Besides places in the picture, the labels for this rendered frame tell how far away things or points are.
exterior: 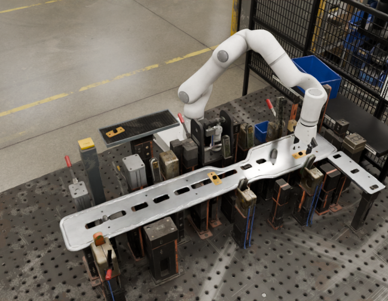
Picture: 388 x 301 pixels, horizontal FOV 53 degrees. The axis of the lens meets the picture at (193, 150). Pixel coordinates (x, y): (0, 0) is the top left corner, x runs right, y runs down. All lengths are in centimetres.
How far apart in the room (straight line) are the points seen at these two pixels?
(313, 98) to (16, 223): 158
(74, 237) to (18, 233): 56
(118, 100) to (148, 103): 33
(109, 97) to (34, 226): 239
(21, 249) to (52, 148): 179
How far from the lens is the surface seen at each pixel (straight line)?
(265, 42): 178
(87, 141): 186
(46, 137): 391
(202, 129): 184
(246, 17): 482
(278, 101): 202
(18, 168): 366
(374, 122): 234
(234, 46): 184
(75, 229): 171
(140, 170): 176
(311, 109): 182
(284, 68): 179
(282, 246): 200
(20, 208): 230
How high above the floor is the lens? 229
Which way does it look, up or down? 41 degrees down
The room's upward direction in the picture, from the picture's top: straight up
